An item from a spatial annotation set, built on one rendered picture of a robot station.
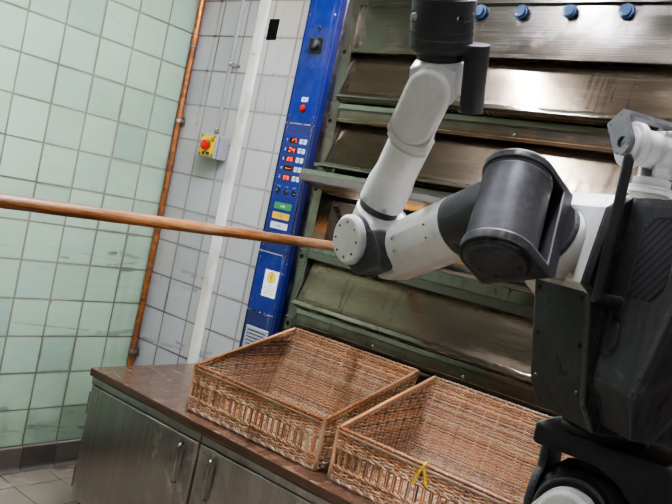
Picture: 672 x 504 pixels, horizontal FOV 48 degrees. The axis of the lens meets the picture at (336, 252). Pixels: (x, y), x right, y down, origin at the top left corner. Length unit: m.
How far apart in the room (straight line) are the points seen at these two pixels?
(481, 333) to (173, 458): 1.05
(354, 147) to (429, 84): 1.71
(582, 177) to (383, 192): 1.26
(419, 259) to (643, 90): 1.38
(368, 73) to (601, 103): 0.88
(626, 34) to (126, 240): 2.14
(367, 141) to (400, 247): 1.68
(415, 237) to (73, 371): 2.52
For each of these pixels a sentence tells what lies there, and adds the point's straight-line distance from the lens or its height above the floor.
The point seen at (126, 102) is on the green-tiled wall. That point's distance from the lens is 3.30.
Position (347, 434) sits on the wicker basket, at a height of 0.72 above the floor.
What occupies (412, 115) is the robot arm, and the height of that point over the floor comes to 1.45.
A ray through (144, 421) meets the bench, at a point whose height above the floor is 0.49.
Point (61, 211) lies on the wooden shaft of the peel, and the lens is 1.71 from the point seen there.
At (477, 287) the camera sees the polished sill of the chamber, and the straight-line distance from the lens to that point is 2.41.
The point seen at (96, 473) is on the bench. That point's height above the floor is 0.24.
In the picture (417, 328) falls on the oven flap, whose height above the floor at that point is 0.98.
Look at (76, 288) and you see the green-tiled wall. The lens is 3.29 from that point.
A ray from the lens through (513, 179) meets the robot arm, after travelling 0.96.
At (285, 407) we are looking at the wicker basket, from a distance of 2.21.
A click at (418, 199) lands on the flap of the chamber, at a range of 2.38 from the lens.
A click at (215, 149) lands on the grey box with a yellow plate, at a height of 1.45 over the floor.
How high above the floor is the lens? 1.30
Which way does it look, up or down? 3 degrees down
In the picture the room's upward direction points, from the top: 12 degrees clockwise
